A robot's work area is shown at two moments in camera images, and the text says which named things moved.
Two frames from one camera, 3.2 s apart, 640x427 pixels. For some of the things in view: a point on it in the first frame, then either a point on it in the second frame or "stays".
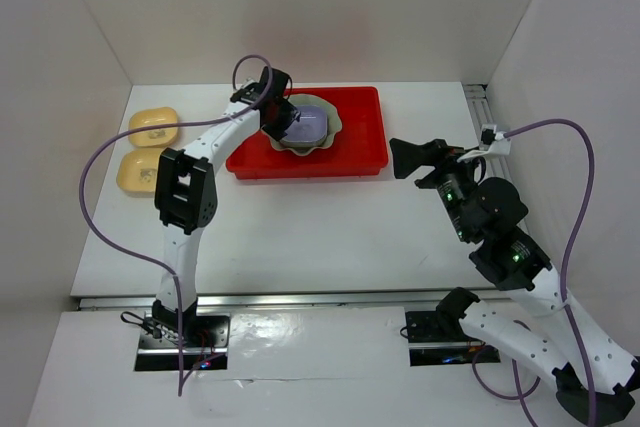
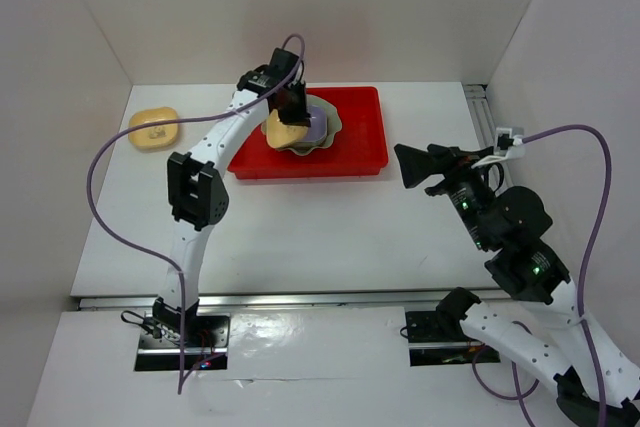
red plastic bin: [359, 150] stays
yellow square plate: [136, 172] -> [280, 135]
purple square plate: [312, 126] stays
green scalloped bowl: [334, 124] stays
